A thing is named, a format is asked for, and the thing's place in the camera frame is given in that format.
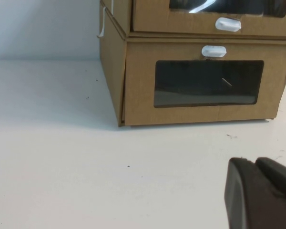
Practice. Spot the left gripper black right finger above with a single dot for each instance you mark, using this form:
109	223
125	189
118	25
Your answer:
281	181

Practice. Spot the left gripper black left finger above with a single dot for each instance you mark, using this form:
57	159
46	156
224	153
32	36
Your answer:
248	202

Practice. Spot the windowed cardboard drawer with reflective film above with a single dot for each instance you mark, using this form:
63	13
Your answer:
152	19

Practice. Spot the cardboard shoe box outer shell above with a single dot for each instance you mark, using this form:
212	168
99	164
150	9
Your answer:
113	71
119	14

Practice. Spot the windowed cardboard drawer with dark film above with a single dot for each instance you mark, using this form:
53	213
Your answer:
138	95

